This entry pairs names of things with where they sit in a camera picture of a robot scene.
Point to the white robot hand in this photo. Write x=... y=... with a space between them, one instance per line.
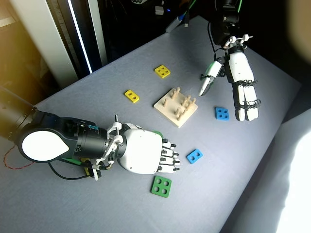
x=141 y=153
x=239 y=65

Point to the wide white frame panel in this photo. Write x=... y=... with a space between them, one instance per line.
x=41 y=29

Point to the blue two-hole rectangular block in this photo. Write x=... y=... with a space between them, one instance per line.
x=195 y=155

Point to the yellow two-hole rectangular block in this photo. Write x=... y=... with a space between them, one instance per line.
x=132 y=95

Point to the small grey connector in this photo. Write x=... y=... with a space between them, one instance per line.
x=159 y=10

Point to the grey table cloth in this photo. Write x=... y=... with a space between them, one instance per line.
x=121 y=206

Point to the yellow three-hole triangular block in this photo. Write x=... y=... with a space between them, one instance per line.
x=87 y=170

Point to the green four-hole square block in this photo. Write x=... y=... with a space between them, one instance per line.
x=161 y=186

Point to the wooden peg board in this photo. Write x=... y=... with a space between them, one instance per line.
x=167 y=109

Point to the white blue adapter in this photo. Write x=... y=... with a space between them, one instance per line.
x=173 y=24

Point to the yellow four-hole square block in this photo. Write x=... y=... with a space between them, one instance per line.
x=162 y=71

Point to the bright light strip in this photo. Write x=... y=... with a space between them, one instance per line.
x=79 y=34

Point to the narrow white frame panel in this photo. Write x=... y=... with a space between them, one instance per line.
x=97 y=29

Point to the blue four-hole square block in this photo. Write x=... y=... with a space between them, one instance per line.
x=221 y=113

